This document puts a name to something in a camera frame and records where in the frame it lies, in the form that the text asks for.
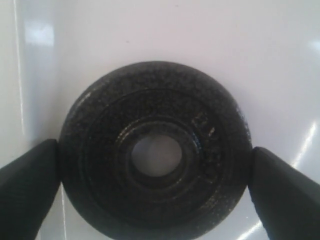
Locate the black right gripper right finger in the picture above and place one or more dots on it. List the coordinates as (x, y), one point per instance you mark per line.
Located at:
(287, 202)

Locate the black weight plate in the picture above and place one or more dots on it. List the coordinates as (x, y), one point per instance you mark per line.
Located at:
(155, 151)

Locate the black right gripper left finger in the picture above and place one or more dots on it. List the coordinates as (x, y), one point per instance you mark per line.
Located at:
(28, 186)

